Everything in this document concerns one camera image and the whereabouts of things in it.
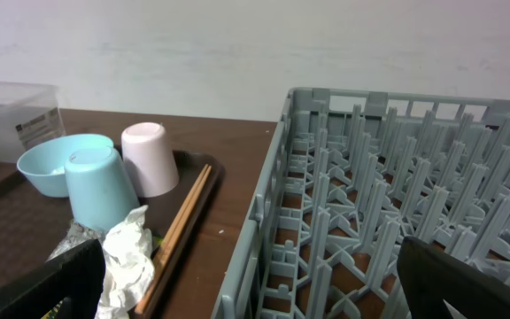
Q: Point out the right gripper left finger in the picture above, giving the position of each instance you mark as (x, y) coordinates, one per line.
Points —
(74, 280)

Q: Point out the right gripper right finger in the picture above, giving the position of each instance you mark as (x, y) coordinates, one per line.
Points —
(432, 280)

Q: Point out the light blue bowl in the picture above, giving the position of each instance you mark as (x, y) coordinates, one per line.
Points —
(43, 165)

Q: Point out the grey dishwasher rack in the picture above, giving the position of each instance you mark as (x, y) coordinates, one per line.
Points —
(348, 175)

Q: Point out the crumpled white tissue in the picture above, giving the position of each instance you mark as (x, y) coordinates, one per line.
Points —
(129, 270)

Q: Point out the brown serving tray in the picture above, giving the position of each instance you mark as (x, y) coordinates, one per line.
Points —
(31, 225)

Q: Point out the light blue plastic cup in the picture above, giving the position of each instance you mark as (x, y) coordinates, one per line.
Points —
(100, 191)

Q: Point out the pink plastic cup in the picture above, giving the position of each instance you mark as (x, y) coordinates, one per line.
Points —
(149, 159)

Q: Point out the right wooden chopstick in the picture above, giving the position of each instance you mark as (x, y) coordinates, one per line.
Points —
(174, 233)

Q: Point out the wooden chopstick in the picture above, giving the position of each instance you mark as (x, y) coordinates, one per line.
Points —
(174, 233)
(144, 302)

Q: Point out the left wooden chopstick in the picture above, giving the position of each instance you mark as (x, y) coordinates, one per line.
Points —
(144, 302)

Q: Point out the clear plastic bin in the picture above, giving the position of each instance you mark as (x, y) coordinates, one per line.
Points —
(29, 115)

